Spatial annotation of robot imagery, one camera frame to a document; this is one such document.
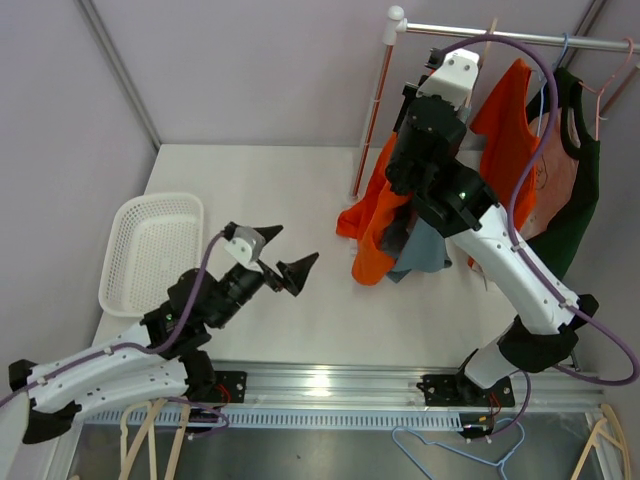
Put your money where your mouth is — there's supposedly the orange t shirt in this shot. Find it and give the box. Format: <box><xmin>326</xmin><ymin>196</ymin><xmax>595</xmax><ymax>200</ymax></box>
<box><xmin>471</xmin><ymin>59</ymin><xmax>539</xmax><ymax>206</ymax></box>
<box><xmin>336</xmin><ymin>132</ymin><xmax>412</xmax><ymax>286</ymax></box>

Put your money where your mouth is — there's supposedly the blue grey t shirt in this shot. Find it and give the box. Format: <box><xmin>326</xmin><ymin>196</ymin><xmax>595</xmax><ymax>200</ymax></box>
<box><xmin>382</xmin><ymin>100</ymin><xmax>496</xmax><ymax>282</ymax></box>

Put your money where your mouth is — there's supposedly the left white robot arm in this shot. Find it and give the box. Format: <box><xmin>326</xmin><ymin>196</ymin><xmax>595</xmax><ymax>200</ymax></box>
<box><xmin>8</xmin><ymin>222</ymin><xmax>319</xmax><ymax>445</ymax></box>

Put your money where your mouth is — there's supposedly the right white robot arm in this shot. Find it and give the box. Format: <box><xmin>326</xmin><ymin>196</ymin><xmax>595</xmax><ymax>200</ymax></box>
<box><xmin>386</xmin><ymin>96</ymin><xmax>599</xmax><ymax>405</ymax></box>

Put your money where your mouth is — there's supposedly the green and pink shirt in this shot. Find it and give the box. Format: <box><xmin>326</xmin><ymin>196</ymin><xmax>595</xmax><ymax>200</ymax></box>
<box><xmin>519</xmin><ymin>68</ymin><xmax>600</xmax><ymax>279</ymax></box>

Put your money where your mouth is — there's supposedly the wooden hanger bottom right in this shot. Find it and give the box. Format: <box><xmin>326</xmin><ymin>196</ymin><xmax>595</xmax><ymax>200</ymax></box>
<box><xmin>570</xmin><ymin>403</ymin><xmax>632</xmax><ymax>480</ymax></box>

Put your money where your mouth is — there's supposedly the white plastic laundry basket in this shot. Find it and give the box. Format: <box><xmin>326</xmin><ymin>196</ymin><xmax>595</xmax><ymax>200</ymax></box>
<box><xmin>98</xmin><ymin>192</ymin><xmax>204</xmax><ymax>318</ymax></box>

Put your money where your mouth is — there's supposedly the wooden hangers bottom left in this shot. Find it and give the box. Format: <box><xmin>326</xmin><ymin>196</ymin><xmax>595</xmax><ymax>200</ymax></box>
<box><xmin>118</xmin><ymin>399</ymin><xmax>191</xmax><ymax>480</ymax></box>

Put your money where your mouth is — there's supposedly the metal clothes rack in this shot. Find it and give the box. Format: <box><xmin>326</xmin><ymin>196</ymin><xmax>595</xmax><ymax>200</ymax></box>
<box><xmin>349</xmin><ymin>1</ymin><xmax>630</xmax><ymax>200</ymax></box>

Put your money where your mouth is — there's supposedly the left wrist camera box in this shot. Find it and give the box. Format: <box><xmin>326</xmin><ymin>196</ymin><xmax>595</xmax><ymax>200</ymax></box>
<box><xmin>224</xmin><ymin>226</ymin><xmax>266</xmax><ymax>271</ymax></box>

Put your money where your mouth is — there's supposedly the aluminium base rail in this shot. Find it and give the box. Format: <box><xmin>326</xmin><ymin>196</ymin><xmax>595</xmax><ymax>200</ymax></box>
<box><xmin>64</xmin><ymin>349</ymin><xmax>606</xmax><ymax>431</ymax></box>

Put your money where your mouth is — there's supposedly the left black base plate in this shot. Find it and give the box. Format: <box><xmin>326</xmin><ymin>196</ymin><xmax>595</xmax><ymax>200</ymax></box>
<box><xmin>186</xmin><ymin>370</ymin><xmax>247</xmax><ymax>404</ymax></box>

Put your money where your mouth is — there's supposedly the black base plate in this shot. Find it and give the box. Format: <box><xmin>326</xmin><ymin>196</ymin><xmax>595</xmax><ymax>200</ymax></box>
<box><xmin>186</xmin><ymin>370</ymin><xmax>247</xmax><ymax>404</ymax></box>
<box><xmin>416</xmin><ymin>374</ymin><xmax>515</xmax><ymax>408</ymax></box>

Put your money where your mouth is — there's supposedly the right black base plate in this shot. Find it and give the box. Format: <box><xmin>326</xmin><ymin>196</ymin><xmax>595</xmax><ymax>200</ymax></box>
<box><xmin>416</xmin><ymin>374</ymin><xmax>515</xmax><ymax>408</ymax></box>

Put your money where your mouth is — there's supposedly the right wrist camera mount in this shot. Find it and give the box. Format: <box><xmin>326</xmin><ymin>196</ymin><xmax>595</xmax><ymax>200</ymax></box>
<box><xmin>416</xmin><ymin>48</ymin><xmax>480</xmax><ymax>110</ymax></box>

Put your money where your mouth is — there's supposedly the blue wire hanger on floor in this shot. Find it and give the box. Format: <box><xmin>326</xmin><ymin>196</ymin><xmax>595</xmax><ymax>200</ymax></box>
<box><xmin>391</xmin><ymin>418</ymin><xmax>526</xmax><ymax>480</ymax></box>

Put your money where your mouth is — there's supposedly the wooden hanger on rail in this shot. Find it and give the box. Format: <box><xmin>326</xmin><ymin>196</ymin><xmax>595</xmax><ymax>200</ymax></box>
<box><xmin>465</xmin><ymin>17</ymin><xmax>499</xmax><ymax>109</ymax></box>

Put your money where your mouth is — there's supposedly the blue wire hanger on rail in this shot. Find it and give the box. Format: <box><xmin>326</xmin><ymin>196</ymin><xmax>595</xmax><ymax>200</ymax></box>
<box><xmin>529</xmin><ymin>32</ymin><xmax>571</xmax><ymax>137</ymax></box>

